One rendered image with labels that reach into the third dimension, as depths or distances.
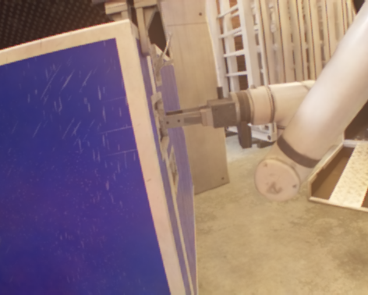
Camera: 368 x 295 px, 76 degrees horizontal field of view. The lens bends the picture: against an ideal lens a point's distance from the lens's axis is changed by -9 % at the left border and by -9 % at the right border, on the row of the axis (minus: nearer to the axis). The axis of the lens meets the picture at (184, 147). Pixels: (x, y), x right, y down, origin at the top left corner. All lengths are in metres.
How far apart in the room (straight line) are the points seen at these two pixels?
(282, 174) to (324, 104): 0.13
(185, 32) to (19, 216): 1.57
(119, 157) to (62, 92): 0.14
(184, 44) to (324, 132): 1.49
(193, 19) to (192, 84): 0.45
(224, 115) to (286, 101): 0.14
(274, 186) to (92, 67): 0.37
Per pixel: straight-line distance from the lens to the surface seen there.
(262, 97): 0.57
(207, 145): 1.92
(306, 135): 0.46
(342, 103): 0.44
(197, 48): 1.88
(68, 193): 0.49
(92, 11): 1.43
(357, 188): 1.88
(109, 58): 0.42
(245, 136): 0.59
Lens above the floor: 0.86
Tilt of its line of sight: 15 degrees down
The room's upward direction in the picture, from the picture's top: 9 degrees counter-clockwise
